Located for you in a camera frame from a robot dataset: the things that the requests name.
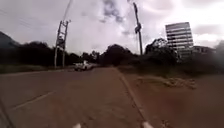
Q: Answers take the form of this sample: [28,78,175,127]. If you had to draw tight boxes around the tall pale multistorey building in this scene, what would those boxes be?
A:
[164,21,195,60]

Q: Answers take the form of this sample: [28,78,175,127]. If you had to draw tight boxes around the low building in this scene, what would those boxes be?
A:
[192,45,218,55]

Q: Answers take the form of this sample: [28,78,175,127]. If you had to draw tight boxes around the brown asphalt road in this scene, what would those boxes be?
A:
[0,66,148,128]

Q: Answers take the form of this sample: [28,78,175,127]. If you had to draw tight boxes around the tall utility pole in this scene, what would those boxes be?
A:
[132,2,144,56]

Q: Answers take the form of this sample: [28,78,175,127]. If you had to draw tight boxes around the row of dark trees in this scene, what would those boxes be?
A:
[0,30,224,76]

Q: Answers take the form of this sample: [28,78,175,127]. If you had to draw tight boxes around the grass verge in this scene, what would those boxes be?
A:
[0,63,76,75]

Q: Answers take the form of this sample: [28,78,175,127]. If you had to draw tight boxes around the white vehicle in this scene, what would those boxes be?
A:
[73,60,95,72]

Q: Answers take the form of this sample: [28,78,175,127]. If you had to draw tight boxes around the double utility pole structure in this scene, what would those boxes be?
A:
[53,19,71,69]

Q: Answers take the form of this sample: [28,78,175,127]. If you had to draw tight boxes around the overhead wires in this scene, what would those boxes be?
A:
[0,0,75,33]

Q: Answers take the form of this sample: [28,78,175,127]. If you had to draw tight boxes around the reddish dirt roadside ground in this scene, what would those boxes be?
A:
[114,66,224,128]

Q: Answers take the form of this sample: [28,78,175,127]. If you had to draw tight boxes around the dry grass patch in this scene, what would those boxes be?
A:
[136,75,198,90]

